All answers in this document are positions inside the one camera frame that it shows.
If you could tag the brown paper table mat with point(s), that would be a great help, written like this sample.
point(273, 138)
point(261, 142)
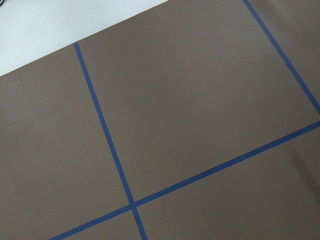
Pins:
point(192, 120)

